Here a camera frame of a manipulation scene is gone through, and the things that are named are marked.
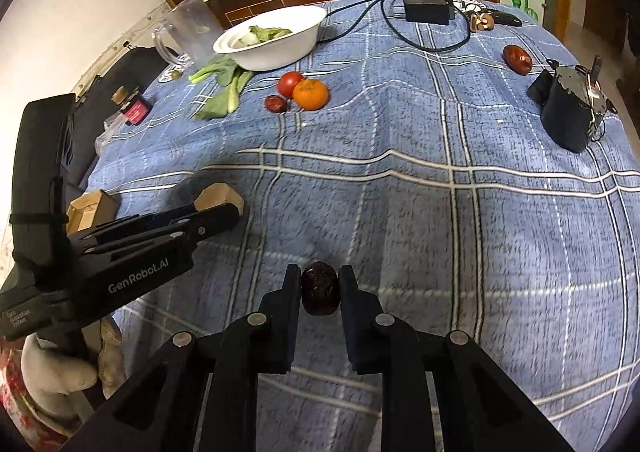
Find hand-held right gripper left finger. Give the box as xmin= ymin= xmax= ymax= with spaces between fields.
xmin=60 ymin=264 xmax=303 ymax=452

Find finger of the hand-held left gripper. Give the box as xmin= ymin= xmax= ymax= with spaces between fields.
xmin=92 ymin=203 xmax=246 ymax=261
xmin=75 ymin=202 xmax=202 ymax=241

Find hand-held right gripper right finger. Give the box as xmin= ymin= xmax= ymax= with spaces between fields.
xmin=339 ymin=264 xmax=576 ymax=452

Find person's left hand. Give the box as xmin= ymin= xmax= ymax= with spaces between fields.
xmin=22 ymin=319 xmax=126 ymax=428

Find clear plastic container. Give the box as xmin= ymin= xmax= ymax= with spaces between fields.
xmin=94 ymin=114 xmax=132 ymax=155

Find dark red jar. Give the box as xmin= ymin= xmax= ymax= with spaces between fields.
xmin=114 ymin=86 xmax=152 ymax=127

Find blue plaid tablecloth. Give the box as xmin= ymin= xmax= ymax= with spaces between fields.
xmin=82 ymin=0 xmax=640 ymax=452

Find black sofa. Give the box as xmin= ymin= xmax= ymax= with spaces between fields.
xmin=67 ymin=46 xmax=176 ymax=193

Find red tomato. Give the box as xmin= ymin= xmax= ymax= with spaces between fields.
xmin=278 ymin=71 xmax=305 ymax=98

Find orange tangerine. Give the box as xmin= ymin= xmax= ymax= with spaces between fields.
xmin=292 ymin=78 xmax=330 ymax=111

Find white bowl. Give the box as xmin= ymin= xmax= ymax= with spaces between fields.
xmin=213 ymin=6 xmax=328 ymax=72

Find clear plastic pitcher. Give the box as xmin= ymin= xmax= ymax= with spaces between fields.
xmin=152 ymin=0 xmax=222 ymax=68

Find chopped green leaves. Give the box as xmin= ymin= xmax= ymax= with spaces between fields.
xmin=235 ymin=24 xmax=294 ymax=48

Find large red jujube date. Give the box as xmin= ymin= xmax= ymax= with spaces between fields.
xmin=502 ymin=44 xmax=534 ymax=76

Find small brown wooden pieces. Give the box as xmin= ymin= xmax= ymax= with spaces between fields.
xmin=470 ymin=12 xmax=497 ymax=34

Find black power adapter with cable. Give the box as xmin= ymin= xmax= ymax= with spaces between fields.
xmin=319 ymin=0 xmax=473 ymax=53

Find black handle tool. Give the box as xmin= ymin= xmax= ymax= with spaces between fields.
xmin=492 ymin=9 xmax=524 ymax=28

